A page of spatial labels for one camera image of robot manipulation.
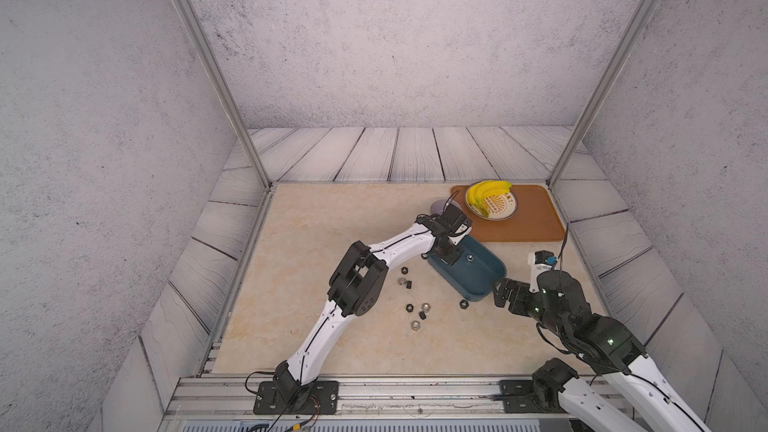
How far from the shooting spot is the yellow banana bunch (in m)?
1.12

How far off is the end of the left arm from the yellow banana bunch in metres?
0.29

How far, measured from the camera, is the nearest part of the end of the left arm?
2.41ft

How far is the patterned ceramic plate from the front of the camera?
3.61 feet
